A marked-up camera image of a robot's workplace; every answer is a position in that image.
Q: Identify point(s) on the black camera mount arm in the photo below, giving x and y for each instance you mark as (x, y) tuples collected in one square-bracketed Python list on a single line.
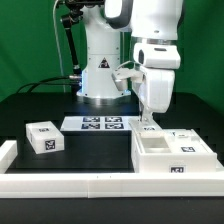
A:
[(74, 16)]

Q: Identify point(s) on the white cabinet body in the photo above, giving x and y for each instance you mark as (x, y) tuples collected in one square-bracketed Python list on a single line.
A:
[(153, 155)]

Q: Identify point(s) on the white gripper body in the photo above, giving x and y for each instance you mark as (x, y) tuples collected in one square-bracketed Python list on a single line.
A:
[(154, 88)]

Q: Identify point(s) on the small white tagged box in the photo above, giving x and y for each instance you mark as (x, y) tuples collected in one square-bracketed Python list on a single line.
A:
[(44, 137)]

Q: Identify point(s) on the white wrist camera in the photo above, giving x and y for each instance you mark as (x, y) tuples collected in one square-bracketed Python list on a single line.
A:
[(121, 76)]

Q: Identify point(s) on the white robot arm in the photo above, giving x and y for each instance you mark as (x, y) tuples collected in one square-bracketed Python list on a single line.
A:
[(132, 40)]

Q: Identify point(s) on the flat white tag board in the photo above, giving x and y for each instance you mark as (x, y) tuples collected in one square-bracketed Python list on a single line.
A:
[(95, 123)]

